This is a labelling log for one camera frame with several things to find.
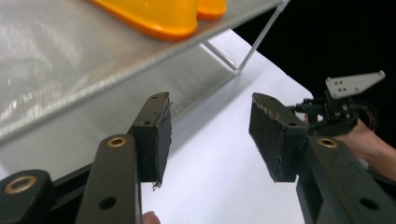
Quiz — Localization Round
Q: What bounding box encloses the black curtain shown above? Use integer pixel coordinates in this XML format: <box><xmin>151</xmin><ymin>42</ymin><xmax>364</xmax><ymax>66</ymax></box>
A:
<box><xmin>233</xmin><ymin>0</ymin><xmax>396</xmax><ymax>148</ymax></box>

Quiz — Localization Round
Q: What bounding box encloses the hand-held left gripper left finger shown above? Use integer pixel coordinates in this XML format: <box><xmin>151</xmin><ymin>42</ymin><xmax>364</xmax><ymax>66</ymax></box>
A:
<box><xmin>74</xmin><ymin>91</ymin><xmax>174</xmax><ymax>224</ymax></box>

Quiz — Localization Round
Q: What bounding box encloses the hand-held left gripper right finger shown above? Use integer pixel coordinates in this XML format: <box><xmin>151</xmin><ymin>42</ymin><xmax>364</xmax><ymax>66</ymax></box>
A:
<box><xmin>248</xmin><ymin>91</ymin><xmax>396</xmax><ymax>224</ymax></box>

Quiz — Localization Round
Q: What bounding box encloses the metal two-tier shoe rack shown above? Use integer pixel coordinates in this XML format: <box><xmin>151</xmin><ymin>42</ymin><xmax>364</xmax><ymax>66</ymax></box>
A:
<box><xmin>0</xmin><ymin>0</ymin><xmax>292</xmax><ymax>191</ymax></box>

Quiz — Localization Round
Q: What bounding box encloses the white table mat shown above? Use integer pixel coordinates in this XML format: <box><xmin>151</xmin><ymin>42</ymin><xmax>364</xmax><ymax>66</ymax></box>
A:
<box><xmin>0</xmin><ymin>29</ymin><xmax>314</xmax><ymax>224</ymax></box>

